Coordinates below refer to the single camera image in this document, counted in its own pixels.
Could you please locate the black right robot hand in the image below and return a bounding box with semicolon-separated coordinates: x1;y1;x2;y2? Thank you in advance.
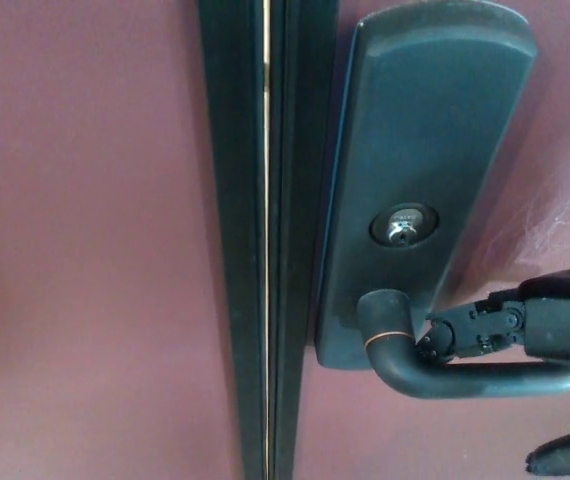
416;264;570;476

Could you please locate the maroon door leaf with handle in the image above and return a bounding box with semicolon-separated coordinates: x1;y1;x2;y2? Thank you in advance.
273;0;570;480

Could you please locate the dark metal handle backplate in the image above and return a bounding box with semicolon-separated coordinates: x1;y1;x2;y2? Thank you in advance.
314;0;538;372

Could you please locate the silver lock cylinder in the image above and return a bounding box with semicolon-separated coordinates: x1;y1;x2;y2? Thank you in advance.
368;203;442;249

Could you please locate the dark metal lever door handle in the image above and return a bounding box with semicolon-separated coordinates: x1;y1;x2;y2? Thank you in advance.
356;289;570;401

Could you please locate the maroon door leaf without handle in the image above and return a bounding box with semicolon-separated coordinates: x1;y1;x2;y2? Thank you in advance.
0;0;244;480

